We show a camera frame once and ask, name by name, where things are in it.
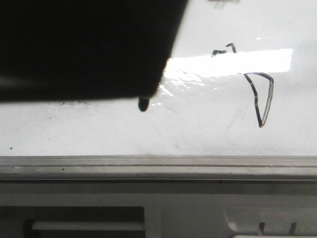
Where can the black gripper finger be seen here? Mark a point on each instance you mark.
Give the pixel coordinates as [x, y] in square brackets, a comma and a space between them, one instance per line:
[85, 49]

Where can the white black whiteboard marker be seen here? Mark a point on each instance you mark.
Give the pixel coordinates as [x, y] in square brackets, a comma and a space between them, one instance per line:
[143, 103]

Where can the grey whiteboard tray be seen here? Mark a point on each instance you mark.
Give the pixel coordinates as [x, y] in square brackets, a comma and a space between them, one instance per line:
[158, 196]

